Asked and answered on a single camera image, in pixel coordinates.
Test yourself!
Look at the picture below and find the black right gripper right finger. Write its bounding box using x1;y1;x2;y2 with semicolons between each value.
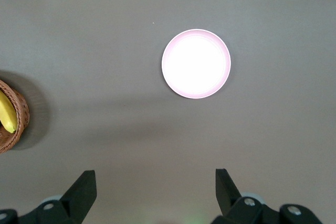
209;168;322;224

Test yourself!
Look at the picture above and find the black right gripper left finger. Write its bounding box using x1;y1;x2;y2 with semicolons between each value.
0;170;97;224

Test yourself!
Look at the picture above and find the yellow banana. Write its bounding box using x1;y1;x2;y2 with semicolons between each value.
0;90;18;134

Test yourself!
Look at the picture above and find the brown wicker basket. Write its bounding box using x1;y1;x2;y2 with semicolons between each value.
0;79;30;154

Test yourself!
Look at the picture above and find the pink round plate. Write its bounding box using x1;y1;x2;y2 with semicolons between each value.
161;28;232;100

